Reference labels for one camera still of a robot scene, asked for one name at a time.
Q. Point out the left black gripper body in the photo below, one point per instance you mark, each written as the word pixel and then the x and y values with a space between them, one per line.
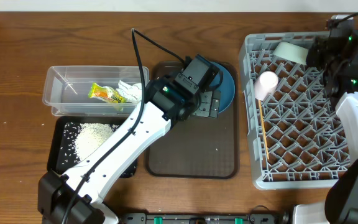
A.
pixel 196 93

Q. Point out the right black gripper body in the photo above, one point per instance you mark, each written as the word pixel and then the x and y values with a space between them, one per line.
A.
pixel 328 58

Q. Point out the dark blue plate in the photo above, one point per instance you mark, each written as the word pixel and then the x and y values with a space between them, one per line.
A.
pixel 227 88

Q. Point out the light green bowl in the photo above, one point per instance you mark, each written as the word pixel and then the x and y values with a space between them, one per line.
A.
pixel 291 52

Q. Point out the wooden chopstick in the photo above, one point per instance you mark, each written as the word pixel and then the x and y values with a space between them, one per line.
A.
pixel 263 129

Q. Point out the pink cup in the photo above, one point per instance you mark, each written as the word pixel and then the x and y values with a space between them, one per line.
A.
pixel 265 84

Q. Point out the white napkin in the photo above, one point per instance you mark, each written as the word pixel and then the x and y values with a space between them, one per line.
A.
pixel 132 93

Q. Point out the yellow green snack wrapper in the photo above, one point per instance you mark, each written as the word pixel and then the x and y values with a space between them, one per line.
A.
pixel 106 94

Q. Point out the white rice pile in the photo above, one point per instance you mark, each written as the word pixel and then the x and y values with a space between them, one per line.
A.
pixel 80 140

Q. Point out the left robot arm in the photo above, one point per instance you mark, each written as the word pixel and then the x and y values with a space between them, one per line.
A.
pixel 77 196

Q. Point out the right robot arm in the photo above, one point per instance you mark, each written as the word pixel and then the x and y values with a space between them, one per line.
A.
pixel 341 203

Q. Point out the grey dishwasher rack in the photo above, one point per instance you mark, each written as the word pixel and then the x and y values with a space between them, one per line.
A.
pixel 307 144

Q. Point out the black waste tray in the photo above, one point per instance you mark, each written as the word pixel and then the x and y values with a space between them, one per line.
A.
pixel 52 163

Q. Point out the brown serving tray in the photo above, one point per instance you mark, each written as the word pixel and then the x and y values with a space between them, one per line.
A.
pixel 200 147

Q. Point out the clear plastic bin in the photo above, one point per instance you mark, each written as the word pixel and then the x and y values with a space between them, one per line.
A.
pixel 66 89

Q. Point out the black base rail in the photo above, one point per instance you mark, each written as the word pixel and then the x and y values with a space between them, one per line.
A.
pixel 263 217

